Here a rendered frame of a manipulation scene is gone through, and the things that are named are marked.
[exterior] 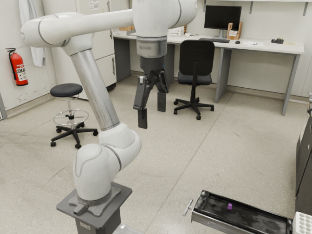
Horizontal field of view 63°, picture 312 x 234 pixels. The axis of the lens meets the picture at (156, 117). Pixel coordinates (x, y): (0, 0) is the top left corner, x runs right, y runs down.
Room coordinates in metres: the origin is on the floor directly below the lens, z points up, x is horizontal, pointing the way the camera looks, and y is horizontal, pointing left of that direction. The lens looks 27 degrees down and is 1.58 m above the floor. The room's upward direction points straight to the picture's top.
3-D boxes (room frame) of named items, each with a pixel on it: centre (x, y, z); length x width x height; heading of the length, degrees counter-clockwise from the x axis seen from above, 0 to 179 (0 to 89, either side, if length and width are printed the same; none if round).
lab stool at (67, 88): (2.59, 1.00, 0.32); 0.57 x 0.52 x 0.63; 153
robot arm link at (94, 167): (0.90, 0.28, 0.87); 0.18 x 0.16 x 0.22; 147
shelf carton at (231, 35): (4.01, -1.20, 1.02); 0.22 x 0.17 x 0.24; 153
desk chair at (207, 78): (3.33, -0.54, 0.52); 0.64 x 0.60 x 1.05; 173
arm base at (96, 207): (0.88, 0.30, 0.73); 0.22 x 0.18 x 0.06; 153
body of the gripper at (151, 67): (0.76, 0.01, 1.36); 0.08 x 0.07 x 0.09; 153
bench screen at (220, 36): (4.05, -1.00, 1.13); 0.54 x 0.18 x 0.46; 57
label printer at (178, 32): (4.26, -0.32, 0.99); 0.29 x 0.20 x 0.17; 161
